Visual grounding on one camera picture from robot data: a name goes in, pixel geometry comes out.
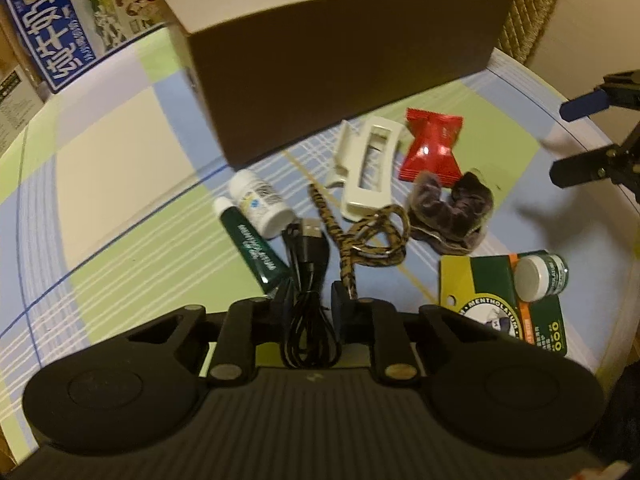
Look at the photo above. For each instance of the white hair claw clip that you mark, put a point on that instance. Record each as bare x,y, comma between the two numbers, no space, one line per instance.
357,195

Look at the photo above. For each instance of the illustrated carton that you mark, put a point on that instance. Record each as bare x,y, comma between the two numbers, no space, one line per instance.
120,5

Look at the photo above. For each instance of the green ointment tube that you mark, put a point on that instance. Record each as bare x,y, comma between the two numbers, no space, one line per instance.
255,250

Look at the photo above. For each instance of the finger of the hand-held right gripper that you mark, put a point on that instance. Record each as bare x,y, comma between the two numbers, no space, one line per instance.
575,170
580,107

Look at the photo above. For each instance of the small green ointment jar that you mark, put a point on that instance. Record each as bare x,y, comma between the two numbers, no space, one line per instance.
537,275

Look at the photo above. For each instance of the green printed card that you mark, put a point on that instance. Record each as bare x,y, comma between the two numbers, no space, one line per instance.
480,280

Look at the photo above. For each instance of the red snack packet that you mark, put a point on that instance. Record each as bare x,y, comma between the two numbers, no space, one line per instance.
432,145

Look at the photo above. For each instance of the white pill bottle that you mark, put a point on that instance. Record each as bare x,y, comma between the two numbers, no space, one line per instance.
260,202

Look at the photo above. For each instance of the purple velvet scrunchie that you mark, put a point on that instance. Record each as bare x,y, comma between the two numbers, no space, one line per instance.
445,210

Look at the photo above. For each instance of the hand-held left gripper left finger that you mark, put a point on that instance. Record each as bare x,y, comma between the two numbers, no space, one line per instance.
272,312

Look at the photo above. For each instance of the blue milk carton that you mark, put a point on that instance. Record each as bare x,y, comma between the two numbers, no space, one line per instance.
45,25

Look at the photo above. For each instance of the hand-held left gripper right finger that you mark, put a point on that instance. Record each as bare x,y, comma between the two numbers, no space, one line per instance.
340,310

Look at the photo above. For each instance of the tan quilted chair cushion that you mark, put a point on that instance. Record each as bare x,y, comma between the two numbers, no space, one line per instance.
535,5

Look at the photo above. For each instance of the plaid cloth covered desktop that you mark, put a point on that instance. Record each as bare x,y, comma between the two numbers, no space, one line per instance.
100,160

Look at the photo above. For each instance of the brown cardboard box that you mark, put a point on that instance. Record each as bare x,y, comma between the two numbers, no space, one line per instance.
350,60

